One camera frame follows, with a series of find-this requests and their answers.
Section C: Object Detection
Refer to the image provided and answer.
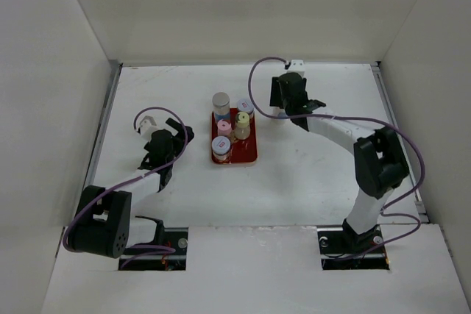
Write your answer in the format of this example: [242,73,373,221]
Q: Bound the red rectangular tray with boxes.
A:
[209,108,258,165]

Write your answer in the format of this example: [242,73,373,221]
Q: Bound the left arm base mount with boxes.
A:
[118,216,189,271]

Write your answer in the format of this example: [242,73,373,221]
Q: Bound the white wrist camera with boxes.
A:
[135,115,159,142]
[285,60,305,77]

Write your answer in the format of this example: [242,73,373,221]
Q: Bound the yellow lid squeeze bottle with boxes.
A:
[234,112,250,140]

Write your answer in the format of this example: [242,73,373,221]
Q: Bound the blue lid spice jar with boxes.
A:
[236,98,254,119]
[211,136,231,163]

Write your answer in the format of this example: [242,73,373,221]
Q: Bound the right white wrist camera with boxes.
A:
[285,60,305,77]

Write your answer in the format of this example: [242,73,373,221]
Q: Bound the blue label shaker bottle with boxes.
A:
[212,92,230,123]

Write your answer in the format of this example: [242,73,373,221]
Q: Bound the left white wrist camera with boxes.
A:
[135,115,159,142]

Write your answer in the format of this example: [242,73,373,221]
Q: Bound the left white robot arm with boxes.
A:
[63,116,194,259]

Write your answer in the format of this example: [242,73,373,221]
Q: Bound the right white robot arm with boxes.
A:
[269,72,409,252]

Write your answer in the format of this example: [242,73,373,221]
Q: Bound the pink spice jar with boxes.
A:
[216,120,233,138]

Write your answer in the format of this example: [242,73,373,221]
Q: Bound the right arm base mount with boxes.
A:
[317,221,389,271]

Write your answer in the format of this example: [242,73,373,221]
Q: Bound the silver lid shaker bottle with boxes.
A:
[272,107,287,125]

